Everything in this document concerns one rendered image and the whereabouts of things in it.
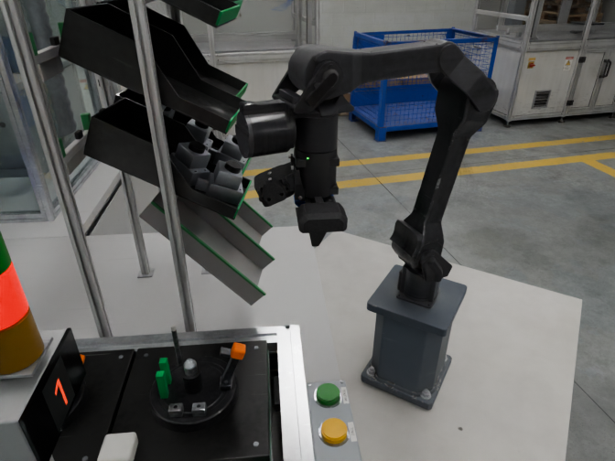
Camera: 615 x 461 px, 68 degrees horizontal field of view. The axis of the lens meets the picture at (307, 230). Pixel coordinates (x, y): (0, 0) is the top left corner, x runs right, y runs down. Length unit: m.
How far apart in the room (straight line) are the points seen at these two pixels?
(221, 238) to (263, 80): 3.70
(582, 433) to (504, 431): 1.29
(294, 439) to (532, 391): 0.51
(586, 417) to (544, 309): 1.08
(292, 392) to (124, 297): 0.59
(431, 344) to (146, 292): 0.73
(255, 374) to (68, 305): 0.61
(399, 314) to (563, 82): 5.42
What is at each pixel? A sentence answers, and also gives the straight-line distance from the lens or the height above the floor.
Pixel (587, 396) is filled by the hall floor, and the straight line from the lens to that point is 2.39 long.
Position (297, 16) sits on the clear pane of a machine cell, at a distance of 4.63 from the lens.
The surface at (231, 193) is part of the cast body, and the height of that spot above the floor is 1.22.
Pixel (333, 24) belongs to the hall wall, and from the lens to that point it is 9.46.
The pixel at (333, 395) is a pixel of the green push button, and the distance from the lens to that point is 0.80.
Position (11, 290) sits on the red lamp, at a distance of 0.48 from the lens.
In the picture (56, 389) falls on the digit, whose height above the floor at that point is 1.21.
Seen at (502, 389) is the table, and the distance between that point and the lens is 1.04.
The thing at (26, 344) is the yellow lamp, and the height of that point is 1.28.
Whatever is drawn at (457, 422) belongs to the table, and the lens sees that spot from 0.95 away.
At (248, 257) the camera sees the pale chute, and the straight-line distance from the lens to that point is 1.04.
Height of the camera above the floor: 1.58
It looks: 30 degrees down
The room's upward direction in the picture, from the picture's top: straight up
